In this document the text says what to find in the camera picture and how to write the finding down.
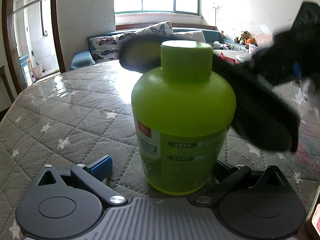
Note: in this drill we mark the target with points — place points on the smartphone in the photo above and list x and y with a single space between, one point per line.
312 219

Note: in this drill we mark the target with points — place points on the white gloved right hand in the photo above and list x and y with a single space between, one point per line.
310 88

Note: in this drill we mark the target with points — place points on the white waste bin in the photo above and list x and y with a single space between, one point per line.
37 71

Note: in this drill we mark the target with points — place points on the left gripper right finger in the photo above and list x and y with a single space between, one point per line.
230 178

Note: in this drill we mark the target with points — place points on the grey microfibre cloth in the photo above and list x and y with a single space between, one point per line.
261 116

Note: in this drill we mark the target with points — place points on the blue sofa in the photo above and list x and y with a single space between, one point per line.
213 37

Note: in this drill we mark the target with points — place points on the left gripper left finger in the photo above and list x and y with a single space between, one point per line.
91 178

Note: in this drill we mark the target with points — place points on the grey quilted star tablecloth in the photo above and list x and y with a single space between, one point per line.
85 114

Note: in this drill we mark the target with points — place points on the green plastic bottle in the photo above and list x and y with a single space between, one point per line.
182 112

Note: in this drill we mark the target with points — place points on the red ribbon strips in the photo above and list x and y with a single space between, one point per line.
228 59

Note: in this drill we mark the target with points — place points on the beige cushion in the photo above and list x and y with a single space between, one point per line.
194 35

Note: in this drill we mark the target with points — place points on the butterfly print pillow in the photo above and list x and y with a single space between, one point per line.
107 47

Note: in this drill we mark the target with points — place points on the stuffed toy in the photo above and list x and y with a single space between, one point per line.
246 39

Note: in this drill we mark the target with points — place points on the colourful pinwheel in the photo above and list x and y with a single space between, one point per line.
216 10

